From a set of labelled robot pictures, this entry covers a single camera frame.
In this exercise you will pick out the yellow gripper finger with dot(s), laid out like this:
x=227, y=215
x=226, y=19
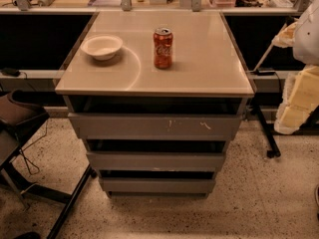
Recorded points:
x=300, y=99

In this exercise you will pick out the grey drawer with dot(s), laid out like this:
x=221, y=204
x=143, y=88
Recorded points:
x=175, y=186
x=154, y=127
x=102, y=160

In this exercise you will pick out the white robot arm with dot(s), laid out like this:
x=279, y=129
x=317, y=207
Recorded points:
x=303, y=36

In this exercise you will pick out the grey drawer cabinet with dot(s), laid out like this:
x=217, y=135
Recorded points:
x=207, y=78

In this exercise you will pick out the grey bottom drawer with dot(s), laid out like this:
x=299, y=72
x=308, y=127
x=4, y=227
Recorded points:
x=175, y=186

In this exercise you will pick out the grey top drawer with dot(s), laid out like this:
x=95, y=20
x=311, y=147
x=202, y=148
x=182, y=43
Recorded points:
x=154, y=127

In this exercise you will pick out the black power adapter right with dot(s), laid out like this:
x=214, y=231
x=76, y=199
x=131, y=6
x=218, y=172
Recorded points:
x=265, y=72

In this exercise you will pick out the black power adapter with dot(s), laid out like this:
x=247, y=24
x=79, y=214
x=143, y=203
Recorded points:
x=10, y=72
x=265, y=72

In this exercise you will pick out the black desk leg right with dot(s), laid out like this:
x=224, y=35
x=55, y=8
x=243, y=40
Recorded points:
x=273, y=151

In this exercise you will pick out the black desk leg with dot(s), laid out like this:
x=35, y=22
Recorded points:
x=273, y=151
x=70, y=203

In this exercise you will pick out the white stick with black tip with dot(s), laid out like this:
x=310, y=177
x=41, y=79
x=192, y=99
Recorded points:
x=268, y=50

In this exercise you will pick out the red soda can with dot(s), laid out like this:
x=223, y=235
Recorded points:
x=163, y=38

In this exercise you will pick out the white bowl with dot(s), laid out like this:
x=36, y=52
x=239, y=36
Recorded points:
x=101, y=47

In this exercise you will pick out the black desk leg left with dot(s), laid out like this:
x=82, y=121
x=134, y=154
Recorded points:
x=70, y=203

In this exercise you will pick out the dark office chair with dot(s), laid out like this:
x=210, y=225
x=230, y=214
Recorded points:
x=18, y=121

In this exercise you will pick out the black power adapter left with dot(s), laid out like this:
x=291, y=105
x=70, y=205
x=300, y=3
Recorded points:
x=10, y=72

